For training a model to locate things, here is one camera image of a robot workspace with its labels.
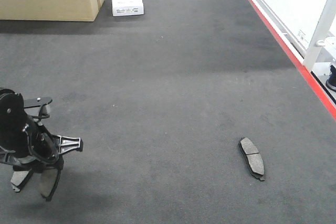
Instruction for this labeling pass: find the brake pad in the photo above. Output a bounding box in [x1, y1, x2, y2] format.
[39, 168, 61, 201]
[10, 170, 33, 193]
[238, 137, 265, 181]

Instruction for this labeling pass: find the white panel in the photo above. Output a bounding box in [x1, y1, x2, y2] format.
[235, 0, 336, 93]

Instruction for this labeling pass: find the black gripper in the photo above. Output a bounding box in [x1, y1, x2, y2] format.
[1, 88, 83, 173]

